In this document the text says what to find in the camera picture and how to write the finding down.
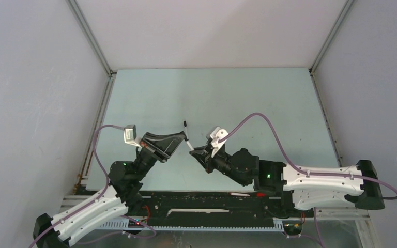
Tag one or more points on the aluminium frame rail left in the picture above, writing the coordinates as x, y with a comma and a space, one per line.
105, 81

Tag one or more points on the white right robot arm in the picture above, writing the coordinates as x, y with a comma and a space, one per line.
301, 188

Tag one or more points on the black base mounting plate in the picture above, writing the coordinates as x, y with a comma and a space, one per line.
215, 210

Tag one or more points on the white marker pen black tip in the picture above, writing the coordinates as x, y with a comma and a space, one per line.
185, 127

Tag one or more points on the aluminium frame rail right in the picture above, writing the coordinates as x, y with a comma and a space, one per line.
328, 42

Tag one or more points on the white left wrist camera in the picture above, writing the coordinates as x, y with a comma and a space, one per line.
130, 135

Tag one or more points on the white pen red cap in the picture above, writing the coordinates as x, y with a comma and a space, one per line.
260, 195

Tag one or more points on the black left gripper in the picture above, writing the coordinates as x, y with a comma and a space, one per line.
162, 147

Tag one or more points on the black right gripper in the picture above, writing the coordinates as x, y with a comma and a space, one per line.
204, 156

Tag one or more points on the aluminium frame rail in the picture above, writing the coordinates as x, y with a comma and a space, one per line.
328, 42
105, 81

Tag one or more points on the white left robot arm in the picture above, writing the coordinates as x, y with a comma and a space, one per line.
119, 195

